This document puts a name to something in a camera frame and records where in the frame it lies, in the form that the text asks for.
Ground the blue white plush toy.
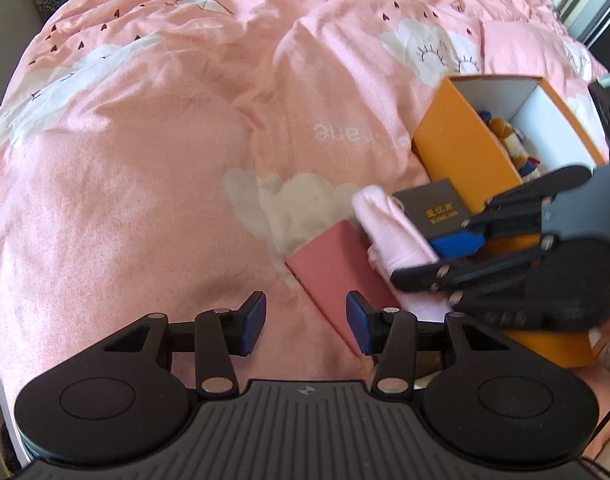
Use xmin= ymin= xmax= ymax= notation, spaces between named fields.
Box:
xmin=512 ymin=152 xmax=544 ymax=182

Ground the orange cardboard box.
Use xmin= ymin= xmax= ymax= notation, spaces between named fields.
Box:
xmin=412 ymin=75 xmax=610 ymax=368

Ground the black cable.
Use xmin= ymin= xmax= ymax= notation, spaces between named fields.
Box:
xmin=580 ymin=392 xmax=610 ymax=478

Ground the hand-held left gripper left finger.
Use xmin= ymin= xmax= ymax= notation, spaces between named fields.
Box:
xmin=101 ymin=291 xmax=268 ymax=397

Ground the pink printed blanket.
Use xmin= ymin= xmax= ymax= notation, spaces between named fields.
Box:
xmin=0 ymin=0 xmax=610 ymax=461

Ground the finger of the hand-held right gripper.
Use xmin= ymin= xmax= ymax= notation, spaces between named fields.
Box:
xmin=431 ymin=166 xmax=593 ymax=261
xmin=391 ymin=235 xmax=556 ymax=306

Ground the brown bear plush toy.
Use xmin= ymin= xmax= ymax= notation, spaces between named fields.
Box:
xmin=487 ymin=116 xmax=526 ymax=161

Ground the dark grey small box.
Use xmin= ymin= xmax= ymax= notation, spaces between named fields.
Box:
xmin=392 ymin=179 xmax=473 ymax=242

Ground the light pink cloth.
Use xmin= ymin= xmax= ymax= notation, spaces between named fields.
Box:
xmin=352 ymin=186 xmax=460 ymax=322

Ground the pink rectangular case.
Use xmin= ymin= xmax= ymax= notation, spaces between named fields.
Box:
xmin=286 ymin=220 xmax=403 ymax=356

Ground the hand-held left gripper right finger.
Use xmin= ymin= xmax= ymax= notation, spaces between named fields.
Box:
xmin=346 ymin=290 xmax=514 ymax=396

